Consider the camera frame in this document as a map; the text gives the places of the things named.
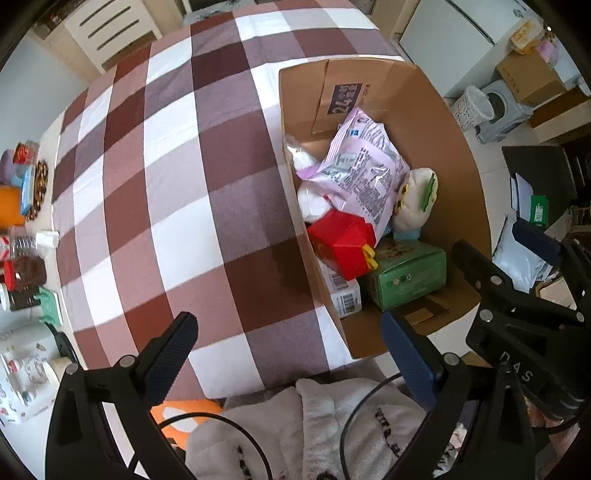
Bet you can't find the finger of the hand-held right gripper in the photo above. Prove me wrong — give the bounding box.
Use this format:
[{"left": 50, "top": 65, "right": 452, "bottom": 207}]
[
  {"left": 451, "top": 239, "right": 583, "bottom": 325},
  {"left": 512, "top": 219, "right": 591, "bottom": 315}
]

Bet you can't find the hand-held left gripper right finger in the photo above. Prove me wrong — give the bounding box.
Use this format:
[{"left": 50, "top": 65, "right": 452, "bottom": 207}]
[{"left": 379, "top": 309, "right": 541, "bottom": 480}]

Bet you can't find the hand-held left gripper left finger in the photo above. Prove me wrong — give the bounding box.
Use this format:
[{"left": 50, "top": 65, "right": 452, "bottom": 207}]
[{"left": 44, "top": 311, "right": 200, "bottom": 480}]

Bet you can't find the small white barcode box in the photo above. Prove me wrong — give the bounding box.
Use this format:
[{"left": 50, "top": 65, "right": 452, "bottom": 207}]
[{"left": 316, "top": 256, "right": 362, "bottom": 319}]

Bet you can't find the white plush with green leaf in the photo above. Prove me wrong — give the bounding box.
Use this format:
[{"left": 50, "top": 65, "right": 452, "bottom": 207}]
[{"left": 392, "top": 167, "right": 439, "bottom": 232}]

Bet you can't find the red box with yellow handles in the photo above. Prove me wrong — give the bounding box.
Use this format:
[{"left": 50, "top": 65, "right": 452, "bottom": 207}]
[{"left": 307, "top": 210, "right": 380, "bottom": 280}]

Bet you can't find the purple snack packet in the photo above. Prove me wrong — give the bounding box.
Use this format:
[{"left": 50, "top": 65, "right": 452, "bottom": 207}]
[{"left": 295, "top": 107, "right": 411, "bottom": 245}]

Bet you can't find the white plastic bag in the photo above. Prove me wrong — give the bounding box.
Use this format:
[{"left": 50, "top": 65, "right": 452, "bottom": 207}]
[{"left": 297, "top": 178, "right": 338, "bottom": 223}]

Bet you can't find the large cardboard box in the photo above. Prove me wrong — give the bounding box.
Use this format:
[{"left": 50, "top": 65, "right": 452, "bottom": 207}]
[{"left": 278, "top": 58, "right": 492, "bottom": 360}]

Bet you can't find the clear bag of white cotton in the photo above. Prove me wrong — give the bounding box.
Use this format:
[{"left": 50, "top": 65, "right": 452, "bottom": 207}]
[{"left": 284, "top": 134, "right": 324, "bottom": 174}]

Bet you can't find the orange container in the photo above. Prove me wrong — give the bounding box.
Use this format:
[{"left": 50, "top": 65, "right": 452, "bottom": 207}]
[{"left": 0, "top": 185, "right": 26, "bottom": 228}]

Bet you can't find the green packet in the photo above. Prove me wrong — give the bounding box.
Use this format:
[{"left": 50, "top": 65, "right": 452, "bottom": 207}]
[{"left": 529, "top": 194, "right": 550, "bottom": 229}]

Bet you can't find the grey plastic bag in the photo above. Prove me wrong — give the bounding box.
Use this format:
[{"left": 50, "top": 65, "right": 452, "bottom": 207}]
[{"left": 492, "top": 215, "right": 555, "bottom": 294}]

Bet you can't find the orange and white cloth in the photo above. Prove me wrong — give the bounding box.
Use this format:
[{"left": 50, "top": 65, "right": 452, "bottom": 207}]
[{"left": 150, "top": 399, "right": 225, "bottom": 450}]

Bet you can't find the white paper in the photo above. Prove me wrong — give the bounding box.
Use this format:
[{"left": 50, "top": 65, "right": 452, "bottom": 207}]
[{"left": 510, "top": 173, "right": 534, "bottom": 215}]

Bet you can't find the green carton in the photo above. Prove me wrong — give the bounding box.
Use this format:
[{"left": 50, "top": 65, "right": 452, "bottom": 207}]
[{"left": 358, "top": 237, "right": 448, "bottom": 312}]

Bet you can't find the dark table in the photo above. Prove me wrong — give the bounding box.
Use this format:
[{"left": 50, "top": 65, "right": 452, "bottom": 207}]
[{"left": 501, "top": 145, "right": 578, "bottom": 232}]

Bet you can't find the white fluffy robe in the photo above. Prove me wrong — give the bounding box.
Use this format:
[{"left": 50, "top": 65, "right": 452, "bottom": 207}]
[{"left": 185, "top": 376, "right": 462, "bottom": 480}]

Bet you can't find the clear plastic jar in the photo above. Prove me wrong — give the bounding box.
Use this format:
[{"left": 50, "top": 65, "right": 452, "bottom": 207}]
[{"left": 41, "top": 355, "right": 79, "bottom": 386}]

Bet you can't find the flat cardboard box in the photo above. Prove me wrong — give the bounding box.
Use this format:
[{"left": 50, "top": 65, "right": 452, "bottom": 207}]
[{"left": 529, "top": 88, "right": 591, "bottom": 144}]

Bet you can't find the green plastic holder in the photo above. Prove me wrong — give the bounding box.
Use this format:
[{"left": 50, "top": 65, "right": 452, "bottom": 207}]
[{"left": 37, "top": 286, "right": 64, "bottom": 326}]

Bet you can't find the grey plastic stool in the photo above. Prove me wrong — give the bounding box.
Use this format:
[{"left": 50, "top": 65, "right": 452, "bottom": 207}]
[{"left": 475, "top": 79, "right": 534, "bottom": 144}]

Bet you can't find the white patterned bin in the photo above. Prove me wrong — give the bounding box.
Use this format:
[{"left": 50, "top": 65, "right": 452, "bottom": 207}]
[{"left": 450, "top": 85, "right": 494, "bottom": 134}]

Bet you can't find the dark jar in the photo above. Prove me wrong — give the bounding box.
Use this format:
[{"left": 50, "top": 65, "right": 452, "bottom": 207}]
[{"left": 0, "top": 284, "right": 42, "bottom": 312}]

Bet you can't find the small cardboard box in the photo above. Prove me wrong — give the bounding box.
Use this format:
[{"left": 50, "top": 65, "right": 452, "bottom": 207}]
[{"left": 495, "top": 50, "right": 568, "bottom": 107}]

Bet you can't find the jar with red lid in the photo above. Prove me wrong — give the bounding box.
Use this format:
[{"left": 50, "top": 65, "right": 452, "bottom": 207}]
[{"left": 4, "top": 256, "right": 48, "bottom": 292}]

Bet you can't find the brown white checkered blanket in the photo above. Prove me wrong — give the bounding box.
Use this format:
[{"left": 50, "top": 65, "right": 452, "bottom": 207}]
[{"left": 51, "top": 0, "right": 407, "bottom": 400}]

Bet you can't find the clear plastic bottle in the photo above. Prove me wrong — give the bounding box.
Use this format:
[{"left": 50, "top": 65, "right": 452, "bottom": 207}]
[{"left": 10, "top": 234, "right": 38, "bottom": 258}]

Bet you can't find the pink packet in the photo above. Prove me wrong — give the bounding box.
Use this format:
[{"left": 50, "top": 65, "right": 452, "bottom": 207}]
[{"left": 538, "top": 39, "right": 560, "bottom": 65}]

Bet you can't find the yellow snack bag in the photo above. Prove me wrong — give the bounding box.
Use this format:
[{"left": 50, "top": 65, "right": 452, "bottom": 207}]
[{"left": 509, "top": 17, "right": 546, "bottom": 55}]

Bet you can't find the wooden beaded trivet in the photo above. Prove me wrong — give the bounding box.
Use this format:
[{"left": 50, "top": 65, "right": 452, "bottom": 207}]
[{"left": 25, "top": 159, "right": 50, "bottom": 222}]

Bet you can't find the blue box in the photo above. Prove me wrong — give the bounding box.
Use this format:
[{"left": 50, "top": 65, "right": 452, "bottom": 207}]
[{"left": 18, "top": 165, "right": 38, "bottom": 215}]

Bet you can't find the white refrigerator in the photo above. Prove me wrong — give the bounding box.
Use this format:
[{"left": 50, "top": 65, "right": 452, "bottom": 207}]
[{"left": 399, "top": 0, "right": 546, "bottom": 97}]

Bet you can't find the purple cup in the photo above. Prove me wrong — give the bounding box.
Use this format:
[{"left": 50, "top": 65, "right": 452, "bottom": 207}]
[{"left": 0, "top": 150, "right": 21, "bottom": 185}]

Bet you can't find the red can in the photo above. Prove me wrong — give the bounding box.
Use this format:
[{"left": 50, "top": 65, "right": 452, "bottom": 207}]
[{"left": 13, "top": 141, "right": 41, "bottom": 166}]

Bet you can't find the white slatted cabinet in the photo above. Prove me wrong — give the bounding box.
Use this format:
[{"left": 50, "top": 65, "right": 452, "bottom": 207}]
[{"left": 44, "top": 0, "right": 162, "bottom": 75}]

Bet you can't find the black cable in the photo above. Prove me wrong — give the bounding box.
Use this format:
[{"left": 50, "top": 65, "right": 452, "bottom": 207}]
[
  {"left": 339, "top": 374, "right": 407, "bottom": 480},
  {"left": 122, "top": 412, "right": 271, "bottom": 480}
]

